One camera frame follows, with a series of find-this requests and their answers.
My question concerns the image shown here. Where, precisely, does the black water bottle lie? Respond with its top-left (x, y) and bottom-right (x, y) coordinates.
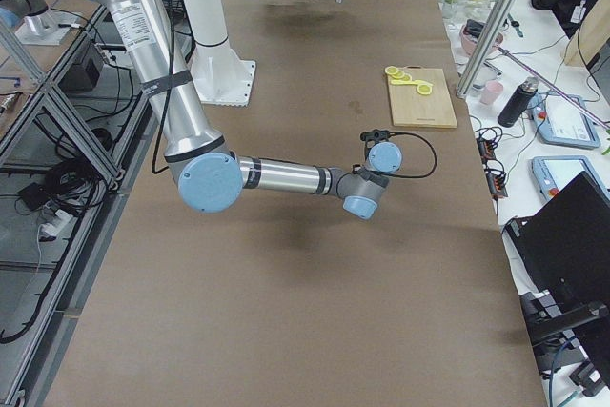
top-left (497, 76), bottom-right (539, 128)

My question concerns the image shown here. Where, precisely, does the pink cup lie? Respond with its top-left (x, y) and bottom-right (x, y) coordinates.
top-left (479, 80), bottom-right (504, 105)

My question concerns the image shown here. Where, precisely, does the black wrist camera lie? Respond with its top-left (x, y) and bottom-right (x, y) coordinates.
top-left (360, 129), bottom-right (391, 148)

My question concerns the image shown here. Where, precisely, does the yellow plastic knife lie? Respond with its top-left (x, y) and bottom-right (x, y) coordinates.
top-left (390, 78), bottom-right (433, 88)

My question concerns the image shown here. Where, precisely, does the black camera cable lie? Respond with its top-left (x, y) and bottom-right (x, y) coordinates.
top-left (380, 132), bottom-right (438, 180)

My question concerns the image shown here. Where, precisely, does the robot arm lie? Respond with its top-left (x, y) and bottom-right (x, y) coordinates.
top-left (93, 0), bottom-right (402, 219)

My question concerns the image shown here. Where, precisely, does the aluminium frame post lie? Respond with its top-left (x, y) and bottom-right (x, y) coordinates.
top-left (456, 0), bottom-right (515, 99)

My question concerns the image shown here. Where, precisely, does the white pillar base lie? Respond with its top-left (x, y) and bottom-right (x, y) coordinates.
top-left (183, 0), bottom-right (256, 107)

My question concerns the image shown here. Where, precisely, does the wooden cutting board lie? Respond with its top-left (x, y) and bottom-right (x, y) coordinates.
top-left (384, 67), bottom-right (458, 129)

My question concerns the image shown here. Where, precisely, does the blue teach pendant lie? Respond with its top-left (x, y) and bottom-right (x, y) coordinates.
top-left (527, 92), bottom-right (600, 150)
top-left (530, 155), bottom-right (597, 201)

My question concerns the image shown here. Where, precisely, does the pink bowl with cloth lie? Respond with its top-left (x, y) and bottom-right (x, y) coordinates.
top-left (459, 19), bottom-right (485, 56)

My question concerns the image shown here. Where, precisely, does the black laptop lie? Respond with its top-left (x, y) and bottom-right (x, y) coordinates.
top-left (504, 172), bottom-right (609, 305)

